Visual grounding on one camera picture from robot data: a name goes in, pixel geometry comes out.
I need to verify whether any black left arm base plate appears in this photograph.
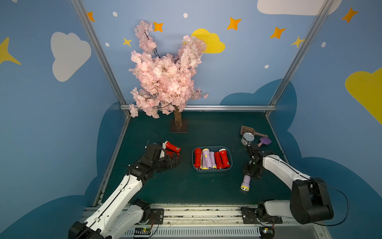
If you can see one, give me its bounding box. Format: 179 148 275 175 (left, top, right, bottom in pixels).
139 208 164 225

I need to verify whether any purple spatula with pink handle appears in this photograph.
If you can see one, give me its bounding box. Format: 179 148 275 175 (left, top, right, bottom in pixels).
258 137 272 147

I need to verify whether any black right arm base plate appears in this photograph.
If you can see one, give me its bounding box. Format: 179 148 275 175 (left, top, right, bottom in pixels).
240 207 283 225

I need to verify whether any brown plastic litter scoop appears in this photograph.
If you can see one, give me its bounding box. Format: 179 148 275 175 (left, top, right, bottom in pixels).
240 125 268 137

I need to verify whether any left green circuit board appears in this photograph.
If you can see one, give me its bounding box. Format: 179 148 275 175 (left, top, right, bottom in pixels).
132 227 154 239

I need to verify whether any red flashlight group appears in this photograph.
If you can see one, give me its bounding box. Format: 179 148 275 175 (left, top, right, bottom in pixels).
194 148 202 170

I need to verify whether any light purple flashlight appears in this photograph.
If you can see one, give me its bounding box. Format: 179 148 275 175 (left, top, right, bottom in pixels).
210 151 217 169

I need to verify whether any teal plastic storage box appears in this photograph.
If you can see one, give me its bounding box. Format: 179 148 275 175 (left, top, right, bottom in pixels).
192 146 233 173

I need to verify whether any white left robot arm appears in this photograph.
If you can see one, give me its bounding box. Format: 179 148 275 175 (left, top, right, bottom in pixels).
68 141 181 239

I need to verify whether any silver pull-tab tin can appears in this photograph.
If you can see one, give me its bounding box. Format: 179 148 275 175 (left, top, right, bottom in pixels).
241 132 255 146

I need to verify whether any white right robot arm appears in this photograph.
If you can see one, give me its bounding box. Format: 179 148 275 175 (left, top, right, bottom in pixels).
241 145 334 225

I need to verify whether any pink blossom artificial tree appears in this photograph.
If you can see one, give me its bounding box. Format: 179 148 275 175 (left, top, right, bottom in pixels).
128 21 208 132

